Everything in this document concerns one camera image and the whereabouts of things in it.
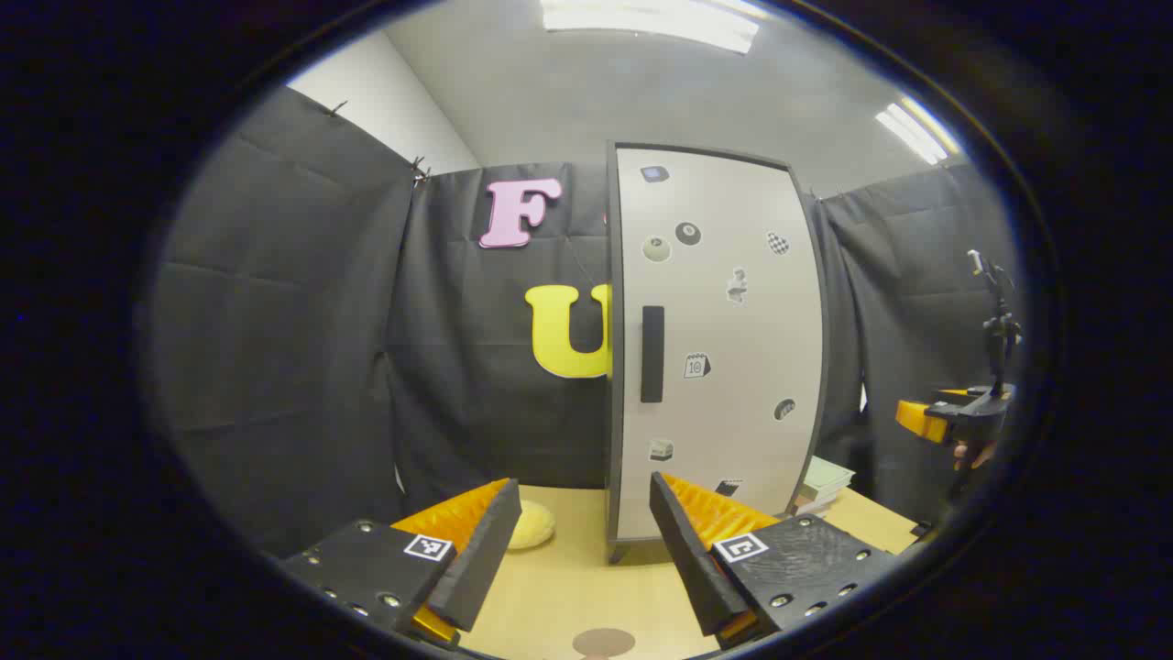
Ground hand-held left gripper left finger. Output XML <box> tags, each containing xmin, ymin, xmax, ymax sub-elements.
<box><xmin>280</xmin><ymin>477</ymin><xmax>523</xmax><ymax>648</ymax></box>

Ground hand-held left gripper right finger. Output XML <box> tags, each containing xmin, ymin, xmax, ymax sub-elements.
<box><xmin>649</xmin><ymin>471</ymin><xmax>904</xmax><ymax>650</ymax></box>

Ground round brown coaster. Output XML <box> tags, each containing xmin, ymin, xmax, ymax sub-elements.
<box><xmin>573</xmin><ymin>628</ymin><xmax>637</xmax><ymax>660</ymax></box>

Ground white cabinet door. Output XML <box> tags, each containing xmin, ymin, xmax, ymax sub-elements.
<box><xmin>613</xmin><ymin>147</ymin><xmax>826</xmax><ymax>544</ymax></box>

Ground dark grey cabinet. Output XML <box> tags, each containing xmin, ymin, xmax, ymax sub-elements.
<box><xmin>604</xmin><ymin>140</ymin><xmax>831</xmax><ymax>565</ymax></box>

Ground black cabinet door handle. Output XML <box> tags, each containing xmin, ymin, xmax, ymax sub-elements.
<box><xmin>640</xmin><ymin>305</ymin><xmax>666</xmax><ymax>405</ymax></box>

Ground pale yellow round fruit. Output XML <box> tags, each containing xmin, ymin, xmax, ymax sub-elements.
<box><xmin>506</xmin><ymin>500</ymin><xmax>558</xmax><ymax>552</ymax></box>

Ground pale green book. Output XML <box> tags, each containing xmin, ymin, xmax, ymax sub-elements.
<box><xmin>801</xmin><ymin>457</ymin><xmax>857</xmax><ymax>501</ymax></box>

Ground black backdrop cloth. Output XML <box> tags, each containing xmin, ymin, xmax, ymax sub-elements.
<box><xmin>147</xmin><ymin>87</ymin><xmax>1023</xmax><ymax>560</ymax></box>

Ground small ceiling light panel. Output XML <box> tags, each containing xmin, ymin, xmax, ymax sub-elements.
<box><xmin>874</xmin><ymin>95</ymin><xmax>960</xmax><ymax>167</ymax></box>

